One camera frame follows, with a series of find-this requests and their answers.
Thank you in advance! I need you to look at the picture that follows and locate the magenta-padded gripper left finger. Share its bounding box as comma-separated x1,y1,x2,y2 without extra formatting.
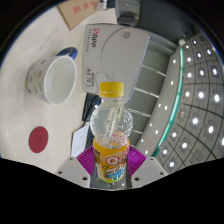
54,146,98,188

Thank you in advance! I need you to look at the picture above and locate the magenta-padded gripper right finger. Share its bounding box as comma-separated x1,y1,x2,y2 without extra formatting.
128,145,169,188

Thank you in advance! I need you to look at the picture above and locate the yellow-capped clear drink bottle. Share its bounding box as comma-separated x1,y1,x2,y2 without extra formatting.
89,81,134,184

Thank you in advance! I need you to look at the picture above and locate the white paper sheet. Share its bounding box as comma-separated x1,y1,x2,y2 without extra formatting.
70,123,91,158

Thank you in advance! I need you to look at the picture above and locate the flat round red coaster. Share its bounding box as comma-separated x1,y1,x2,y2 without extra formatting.
28,125,50,154

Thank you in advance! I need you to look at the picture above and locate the black desk phone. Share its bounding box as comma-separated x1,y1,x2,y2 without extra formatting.
81,92,101,123

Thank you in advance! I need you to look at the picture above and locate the white patterned mug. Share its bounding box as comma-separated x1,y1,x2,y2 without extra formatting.
25,46,79,107

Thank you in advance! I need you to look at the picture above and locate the group of ceiling lights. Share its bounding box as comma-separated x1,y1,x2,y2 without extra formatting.
143,31,224,171

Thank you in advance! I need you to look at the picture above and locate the white paper ream box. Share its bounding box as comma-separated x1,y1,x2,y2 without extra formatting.
81,22,151,99

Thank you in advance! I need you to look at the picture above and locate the grey cabinet with monitor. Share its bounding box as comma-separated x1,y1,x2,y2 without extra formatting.
114,0,143,28

